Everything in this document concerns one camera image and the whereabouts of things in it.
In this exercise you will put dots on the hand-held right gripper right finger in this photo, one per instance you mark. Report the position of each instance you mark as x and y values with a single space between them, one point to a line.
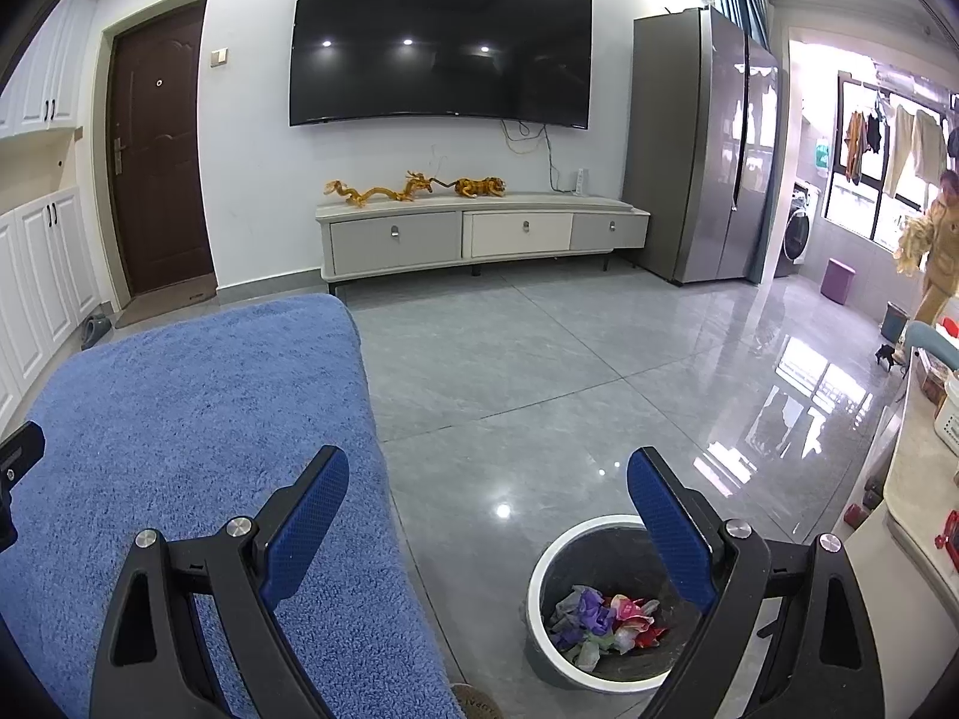
670 524

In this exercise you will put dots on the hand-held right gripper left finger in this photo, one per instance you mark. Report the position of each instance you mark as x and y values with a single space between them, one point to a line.
303 532

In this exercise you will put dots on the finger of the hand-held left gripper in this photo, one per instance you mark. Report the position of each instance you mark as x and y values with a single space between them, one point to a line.
19 457

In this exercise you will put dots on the pile of wrappers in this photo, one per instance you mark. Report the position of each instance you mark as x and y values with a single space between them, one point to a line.
607 618

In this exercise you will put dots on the white round trash bin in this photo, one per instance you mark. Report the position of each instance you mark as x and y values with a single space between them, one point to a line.
599 681

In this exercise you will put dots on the grey slippers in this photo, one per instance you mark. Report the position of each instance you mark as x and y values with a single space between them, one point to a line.
97 331

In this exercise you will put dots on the blue fluffy towel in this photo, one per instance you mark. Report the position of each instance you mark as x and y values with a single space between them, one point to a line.
187 404

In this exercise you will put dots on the small red object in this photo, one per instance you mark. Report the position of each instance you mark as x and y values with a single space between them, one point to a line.
855 515

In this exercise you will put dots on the brown doormat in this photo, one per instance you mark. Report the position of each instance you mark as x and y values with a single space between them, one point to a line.
168 301

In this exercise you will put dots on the round brown mat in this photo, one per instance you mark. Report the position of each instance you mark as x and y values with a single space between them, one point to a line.
476 704

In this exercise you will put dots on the cream white table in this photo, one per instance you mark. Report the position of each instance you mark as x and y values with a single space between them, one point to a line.
914 479

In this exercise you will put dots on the red plastic item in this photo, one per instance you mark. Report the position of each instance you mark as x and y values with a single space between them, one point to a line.
947 537

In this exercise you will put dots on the purple stool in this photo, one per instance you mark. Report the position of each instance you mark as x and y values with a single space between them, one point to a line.
838 282

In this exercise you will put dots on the white plastic basket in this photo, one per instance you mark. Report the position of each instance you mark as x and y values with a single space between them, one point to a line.
950 419

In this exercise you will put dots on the clear food container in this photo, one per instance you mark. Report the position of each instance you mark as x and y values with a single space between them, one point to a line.
933 382

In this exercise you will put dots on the teal small bin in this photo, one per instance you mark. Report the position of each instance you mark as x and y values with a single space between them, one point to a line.
894 322

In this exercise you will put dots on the grey washing machine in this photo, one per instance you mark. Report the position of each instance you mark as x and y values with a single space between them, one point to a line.
798 232

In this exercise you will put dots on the teal chair backrest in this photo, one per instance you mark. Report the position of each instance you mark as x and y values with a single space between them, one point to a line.
929 335

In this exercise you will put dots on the dark brown door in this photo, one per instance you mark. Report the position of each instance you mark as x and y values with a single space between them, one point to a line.
161 165

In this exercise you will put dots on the white grey television cabinet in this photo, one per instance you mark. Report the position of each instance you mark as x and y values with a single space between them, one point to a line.
517 232

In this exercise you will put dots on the golden dragon ornament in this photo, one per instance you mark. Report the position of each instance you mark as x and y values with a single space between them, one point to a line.
389 191

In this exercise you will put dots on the white power strip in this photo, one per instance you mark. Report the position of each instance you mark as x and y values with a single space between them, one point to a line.
583 181

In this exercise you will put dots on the silver double-door refrigerator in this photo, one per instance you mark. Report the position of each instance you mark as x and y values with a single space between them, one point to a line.
689 150

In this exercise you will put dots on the balcony window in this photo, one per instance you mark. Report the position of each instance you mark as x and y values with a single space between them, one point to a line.
861 195

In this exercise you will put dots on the golden tiger ornament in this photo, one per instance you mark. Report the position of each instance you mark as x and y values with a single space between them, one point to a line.
479 187

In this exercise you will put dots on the hanging orange garment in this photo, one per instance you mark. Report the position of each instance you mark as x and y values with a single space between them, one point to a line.
855 146

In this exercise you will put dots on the hanging cream garment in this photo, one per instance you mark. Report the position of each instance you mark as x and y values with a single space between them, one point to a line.
929 146
899 150

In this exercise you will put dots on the hanging black garment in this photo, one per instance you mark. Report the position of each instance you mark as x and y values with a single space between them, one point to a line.
875 131

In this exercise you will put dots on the blue curtain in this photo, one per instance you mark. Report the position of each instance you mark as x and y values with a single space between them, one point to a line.
742 11

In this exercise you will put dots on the white wall cabinets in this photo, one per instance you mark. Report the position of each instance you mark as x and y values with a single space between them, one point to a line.
45 240

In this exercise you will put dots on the black wall television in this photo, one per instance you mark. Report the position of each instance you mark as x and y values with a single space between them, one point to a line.
442 37

